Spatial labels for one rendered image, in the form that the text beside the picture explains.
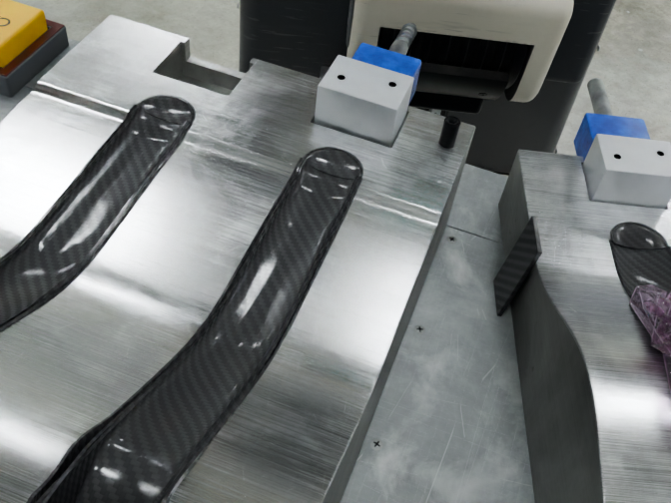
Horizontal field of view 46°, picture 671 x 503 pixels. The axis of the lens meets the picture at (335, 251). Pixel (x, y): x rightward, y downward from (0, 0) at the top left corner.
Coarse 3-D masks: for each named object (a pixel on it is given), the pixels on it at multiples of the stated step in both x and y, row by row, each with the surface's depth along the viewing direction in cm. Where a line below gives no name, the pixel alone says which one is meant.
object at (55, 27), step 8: (48, 24) 64; (56, 24) 64; (48, 32) 63; (56, 32) 63; (40, 40) 62; (32, 48) 62; (24, 56) 61; (8, 64) 60; (16, 64) 60; (0, 72) 59; (8, 72) 59
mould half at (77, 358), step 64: (64, 64) 50; (128, 64) 50; (256, 64) 52; (0, 128) 46; (64, 128) 46; (192, 128) 47; (256, 128) 47; (320, 128) 48; (0, 192) 43; (192, 192) 44; (256, 192) 44; (384, 192) 45; (448, 192) 45; (0, 256) 39; (128, 256) 41; (192, 256) 41; (384, 256) 42; (64, 320) 36; (128, 320) 37; (192, 320) 38; (320, 320) 39; (384, 320) 40; (0, 384) 31; (64, 384) 32; (128, 384) 33; (256, 384) 35; (320, 384) 36; (384, 384) 46; (0, 448) 28; (64, 448) 29; (256, 448) 31; (320, 448) 32
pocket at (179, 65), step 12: (180, 48) 53; (168, 60) 52; (180, 60) 53; (192, 60) 54; (156, 72) 50; (168, 72) 52; (180, 72) 54; (192, 72) 54; (204, 72) 54; (216, 72) 53; (228, 72) 53; (240, 72) 53; (192, 84) 54; (204, 84) 54; (216, 84) 54; (228, 84) 54
